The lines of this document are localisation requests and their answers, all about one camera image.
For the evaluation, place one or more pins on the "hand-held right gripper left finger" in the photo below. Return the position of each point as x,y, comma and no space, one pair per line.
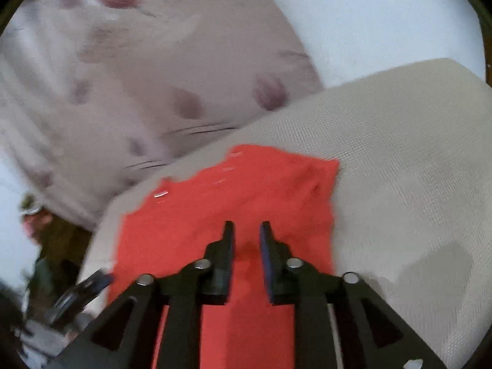
230,248

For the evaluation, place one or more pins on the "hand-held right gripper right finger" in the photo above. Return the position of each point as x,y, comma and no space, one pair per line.
265,253

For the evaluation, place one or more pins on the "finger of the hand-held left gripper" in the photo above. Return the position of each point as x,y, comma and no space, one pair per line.
84,288

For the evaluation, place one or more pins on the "red small garment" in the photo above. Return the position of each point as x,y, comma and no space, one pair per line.
230,184

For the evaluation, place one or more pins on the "colourful figurine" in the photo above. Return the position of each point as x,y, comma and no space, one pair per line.
34,219

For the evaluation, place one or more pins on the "beige textured bed cover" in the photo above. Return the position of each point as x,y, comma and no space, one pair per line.
403,142

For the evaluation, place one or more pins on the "leaf print curtain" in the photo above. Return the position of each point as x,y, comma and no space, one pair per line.
153,65

